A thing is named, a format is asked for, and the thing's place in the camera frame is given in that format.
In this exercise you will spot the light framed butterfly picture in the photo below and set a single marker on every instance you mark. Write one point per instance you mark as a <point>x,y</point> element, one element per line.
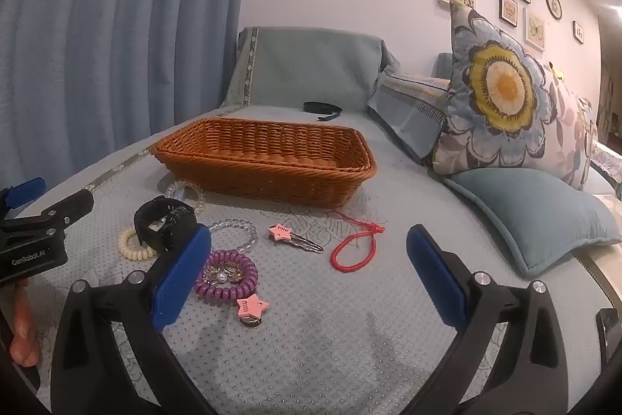
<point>534,30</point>

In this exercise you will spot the black wrist watch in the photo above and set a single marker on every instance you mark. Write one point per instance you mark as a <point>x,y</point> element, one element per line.
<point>150,225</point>

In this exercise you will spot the blue curtain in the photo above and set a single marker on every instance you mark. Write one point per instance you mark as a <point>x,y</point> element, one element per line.
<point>121,31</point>

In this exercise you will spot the teal covered sofa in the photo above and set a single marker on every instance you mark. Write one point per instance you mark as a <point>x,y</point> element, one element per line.
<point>311,65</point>

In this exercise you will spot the gold pearl brooch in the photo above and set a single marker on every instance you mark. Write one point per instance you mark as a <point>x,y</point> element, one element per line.
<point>221,276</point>

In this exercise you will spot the small dark framed picture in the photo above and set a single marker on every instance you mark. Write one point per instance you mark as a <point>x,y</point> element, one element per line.
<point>508,9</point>

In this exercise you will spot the dark flat device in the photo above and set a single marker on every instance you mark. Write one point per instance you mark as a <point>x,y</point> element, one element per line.
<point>610,337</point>

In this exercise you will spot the striped blue cushion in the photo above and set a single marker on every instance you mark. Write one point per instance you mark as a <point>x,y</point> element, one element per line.
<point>408,108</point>

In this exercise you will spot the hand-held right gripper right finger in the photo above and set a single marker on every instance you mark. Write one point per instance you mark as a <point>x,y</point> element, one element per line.
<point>437,279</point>

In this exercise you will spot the white lace cloth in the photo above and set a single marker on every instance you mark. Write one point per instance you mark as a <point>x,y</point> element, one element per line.
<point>607,160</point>

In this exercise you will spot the plain teal pillow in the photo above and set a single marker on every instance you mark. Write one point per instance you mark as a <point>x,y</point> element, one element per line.
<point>525,215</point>

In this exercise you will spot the brown wicker basket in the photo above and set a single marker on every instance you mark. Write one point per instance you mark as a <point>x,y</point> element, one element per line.
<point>272,181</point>

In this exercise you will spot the pink star hair clip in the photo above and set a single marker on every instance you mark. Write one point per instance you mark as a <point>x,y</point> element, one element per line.
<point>280,232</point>
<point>250,305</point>

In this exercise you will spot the yellow plush toy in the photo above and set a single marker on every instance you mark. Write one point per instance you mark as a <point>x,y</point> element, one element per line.
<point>558,71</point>

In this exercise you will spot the person's left hand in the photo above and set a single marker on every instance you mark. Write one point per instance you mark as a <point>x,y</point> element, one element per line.
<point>24,327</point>

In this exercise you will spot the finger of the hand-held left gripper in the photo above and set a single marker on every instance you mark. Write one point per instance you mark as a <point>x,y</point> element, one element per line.
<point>26,194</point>
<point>73,203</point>

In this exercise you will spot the oval black wall frame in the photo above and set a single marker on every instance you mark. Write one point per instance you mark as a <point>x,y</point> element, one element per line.
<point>554,5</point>

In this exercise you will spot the large floral pillow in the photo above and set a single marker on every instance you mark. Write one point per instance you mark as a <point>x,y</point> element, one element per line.
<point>505,89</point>

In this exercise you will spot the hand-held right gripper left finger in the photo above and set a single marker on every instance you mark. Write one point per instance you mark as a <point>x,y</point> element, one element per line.
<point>180,279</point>

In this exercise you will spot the pale floral pillow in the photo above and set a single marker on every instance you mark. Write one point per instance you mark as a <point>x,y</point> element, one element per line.
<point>568,138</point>

